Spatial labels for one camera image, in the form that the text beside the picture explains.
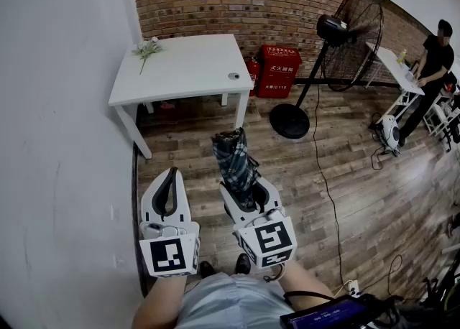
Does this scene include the white artificial flower sprig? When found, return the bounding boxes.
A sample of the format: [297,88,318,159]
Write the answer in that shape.
[131,37,165,75]

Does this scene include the white stool frame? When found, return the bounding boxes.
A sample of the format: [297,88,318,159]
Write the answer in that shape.
[423,93,460,151]

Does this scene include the red fire extinguisher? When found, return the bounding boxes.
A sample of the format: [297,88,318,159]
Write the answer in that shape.
[245,56,261,98]

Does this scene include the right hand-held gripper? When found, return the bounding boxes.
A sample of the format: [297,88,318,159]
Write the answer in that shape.
[219,176,298,269]

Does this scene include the person's right forearm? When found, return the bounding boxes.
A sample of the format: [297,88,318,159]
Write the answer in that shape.
[277,258,336,307]

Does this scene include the black tablet with screen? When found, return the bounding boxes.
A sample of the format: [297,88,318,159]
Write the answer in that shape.
[279,294,379,329]

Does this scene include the long black floor cable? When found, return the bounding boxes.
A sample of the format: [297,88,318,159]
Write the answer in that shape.
[311,83,346,287]

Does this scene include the person's black right shoe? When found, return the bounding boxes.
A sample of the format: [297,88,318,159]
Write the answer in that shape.
[234,252,252,275]

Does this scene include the person's black shoe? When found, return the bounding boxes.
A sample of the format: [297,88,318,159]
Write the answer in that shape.
[234,252,252,275]
[199,260,217,279]

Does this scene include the white side table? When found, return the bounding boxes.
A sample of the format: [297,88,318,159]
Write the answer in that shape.
[365,42,426,131]

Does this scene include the black standing fan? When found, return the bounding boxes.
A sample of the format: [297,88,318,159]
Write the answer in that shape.
[269,0,385,139]

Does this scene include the person's black left shoe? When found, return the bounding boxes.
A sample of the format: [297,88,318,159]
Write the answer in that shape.
[199,260,217,279]

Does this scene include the person's light grey shirt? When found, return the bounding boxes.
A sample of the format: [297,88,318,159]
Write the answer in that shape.
[171,271,296,329]

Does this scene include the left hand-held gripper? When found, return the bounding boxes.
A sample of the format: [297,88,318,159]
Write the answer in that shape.
[139,167,201,279]

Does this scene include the red fire extinguisher box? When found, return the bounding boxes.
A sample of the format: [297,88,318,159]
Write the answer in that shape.
[255,45,303,99]

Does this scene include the person's left forearm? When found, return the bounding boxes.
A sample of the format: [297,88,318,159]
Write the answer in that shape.
[130,274,188,329]

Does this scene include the plaid umbrella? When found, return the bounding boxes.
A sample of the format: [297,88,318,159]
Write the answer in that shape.
[211,126,262,210]

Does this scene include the white floor appliance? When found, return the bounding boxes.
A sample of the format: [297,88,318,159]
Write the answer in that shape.
[379,114,401,149]

